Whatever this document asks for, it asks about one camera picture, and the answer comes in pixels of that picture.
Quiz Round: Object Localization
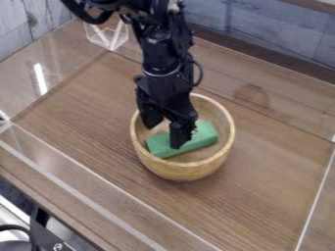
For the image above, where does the wooden bowl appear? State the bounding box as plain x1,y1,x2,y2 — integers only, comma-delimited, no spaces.
130,93,235,181

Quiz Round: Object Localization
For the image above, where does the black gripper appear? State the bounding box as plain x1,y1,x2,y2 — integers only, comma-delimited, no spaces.
135,67,198,149

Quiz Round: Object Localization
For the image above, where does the clear acrylic corner bracket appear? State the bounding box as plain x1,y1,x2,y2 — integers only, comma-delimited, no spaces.
84,21,130,51

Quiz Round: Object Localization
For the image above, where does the black cable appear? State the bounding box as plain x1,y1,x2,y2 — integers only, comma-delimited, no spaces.
0,225,34,234

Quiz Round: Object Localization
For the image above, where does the green rectangular block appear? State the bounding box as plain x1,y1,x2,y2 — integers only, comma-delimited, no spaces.
146,121,219,159

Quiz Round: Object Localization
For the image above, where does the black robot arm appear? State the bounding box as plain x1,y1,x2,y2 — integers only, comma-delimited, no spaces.
60,0,203,149

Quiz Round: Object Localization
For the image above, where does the black table leg bracket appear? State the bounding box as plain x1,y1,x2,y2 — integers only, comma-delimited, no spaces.
31,207,75,251

